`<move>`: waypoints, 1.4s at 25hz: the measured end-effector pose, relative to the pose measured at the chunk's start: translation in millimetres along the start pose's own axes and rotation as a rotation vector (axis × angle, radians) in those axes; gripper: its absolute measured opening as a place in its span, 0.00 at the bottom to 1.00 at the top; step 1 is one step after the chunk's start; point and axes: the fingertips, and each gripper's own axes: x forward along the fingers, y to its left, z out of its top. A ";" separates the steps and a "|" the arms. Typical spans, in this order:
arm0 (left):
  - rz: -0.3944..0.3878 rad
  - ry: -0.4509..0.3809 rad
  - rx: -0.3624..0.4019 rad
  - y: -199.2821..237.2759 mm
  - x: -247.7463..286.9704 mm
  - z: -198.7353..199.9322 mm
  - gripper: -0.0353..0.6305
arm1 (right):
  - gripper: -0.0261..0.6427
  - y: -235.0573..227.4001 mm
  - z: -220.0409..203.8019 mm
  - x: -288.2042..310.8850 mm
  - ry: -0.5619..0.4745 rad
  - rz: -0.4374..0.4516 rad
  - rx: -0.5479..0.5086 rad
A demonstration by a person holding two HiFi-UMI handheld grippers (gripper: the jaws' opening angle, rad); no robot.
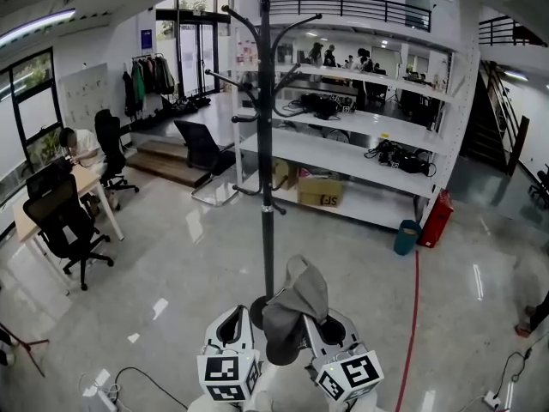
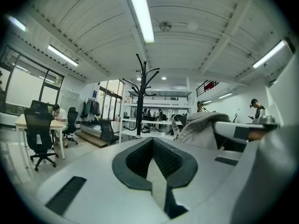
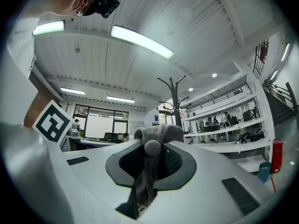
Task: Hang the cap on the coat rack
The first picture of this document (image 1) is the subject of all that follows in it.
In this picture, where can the person's left forearm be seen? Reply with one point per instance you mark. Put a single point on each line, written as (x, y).
(206, 406)

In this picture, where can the black framed window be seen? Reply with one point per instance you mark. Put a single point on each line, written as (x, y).
(38, 114)

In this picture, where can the teal waste bin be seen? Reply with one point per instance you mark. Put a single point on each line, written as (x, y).
(406, 238)

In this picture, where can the grey cap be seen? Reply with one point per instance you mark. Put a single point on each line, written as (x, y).
(306, 288)

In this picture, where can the black bag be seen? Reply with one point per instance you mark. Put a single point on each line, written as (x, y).
(63, 165)

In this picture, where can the black cantilever chair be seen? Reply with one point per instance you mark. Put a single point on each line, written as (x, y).
(199, 142)

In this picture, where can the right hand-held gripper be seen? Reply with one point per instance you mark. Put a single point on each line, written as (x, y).
(356, 373)

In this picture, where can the red floor stand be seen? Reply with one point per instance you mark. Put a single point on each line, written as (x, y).
(28, 346)

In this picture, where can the small plain cardboard box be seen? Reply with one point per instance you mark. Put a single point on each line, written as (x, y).
(283, 174)

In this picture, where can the white power strip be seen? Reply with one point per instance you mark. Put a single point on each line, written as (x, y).
(492, 399)
(105, 397)

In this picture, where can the wooden steps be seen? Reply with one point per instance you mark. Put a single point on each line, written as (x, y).
(163, 161)

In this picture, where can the white board with sketches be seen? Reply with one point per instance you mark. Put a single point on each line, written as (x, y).
(86, 92)

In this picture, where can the person's right forearm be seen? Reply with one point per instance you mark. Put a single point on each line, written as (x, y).
(364, 404)

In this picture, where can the glass entrance door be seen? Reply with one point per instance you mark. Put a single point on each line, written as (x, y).
(191, 54)

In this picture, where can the short black balcony railing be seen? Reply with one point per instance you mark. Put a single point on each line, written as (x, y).
(506, 32)

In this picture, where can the black coat rack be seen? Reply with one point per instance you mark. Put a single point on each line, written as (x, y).
(266, 144)

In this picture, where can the black laptop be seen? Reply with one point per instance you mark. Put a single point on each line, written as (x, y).
(40, 183)

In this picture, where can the light wooden desk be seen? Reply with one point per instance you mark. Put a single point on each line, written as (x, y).
(81, 177)

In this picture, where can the black high-back office chair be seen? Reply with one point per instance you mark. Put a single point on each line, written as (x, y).
(107, 135)

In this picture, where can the long black balcony railing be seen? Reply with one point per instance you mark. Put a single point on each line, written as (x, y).
(343, 3)

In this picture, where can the blue poster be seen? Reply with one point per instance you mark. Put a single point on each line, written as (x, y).
(146, 39)

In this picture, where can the red box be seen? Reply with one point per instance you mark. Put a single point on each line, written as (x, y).
(437, 221)

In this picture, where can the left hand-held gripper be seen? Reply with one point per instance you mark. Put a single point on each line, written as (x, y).
(221, 369)

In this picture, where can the black mesh office chair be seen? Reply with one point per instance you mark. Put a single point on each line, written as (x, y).
(56, 213)

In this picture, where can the white metal shelving unit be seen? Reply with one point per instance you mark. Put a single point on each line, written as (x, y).
(343, 153)

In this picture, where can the clothes rail with garments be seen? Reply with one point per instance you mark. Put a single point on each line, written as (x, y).
(150, 75)

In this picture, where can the large printed cardboard box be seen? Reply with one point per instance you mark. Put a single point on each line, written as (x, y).
(319, 191)

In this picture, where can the dark staircase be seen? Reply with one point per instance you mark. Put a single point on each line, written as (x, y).
(484, 135)

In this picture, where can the pile of black bags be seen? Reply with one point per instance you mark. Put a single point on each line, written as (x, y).
(186, 105)

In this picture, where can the ceiling light strip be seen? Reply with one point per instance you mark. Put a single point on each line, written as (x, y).
(38, 24)

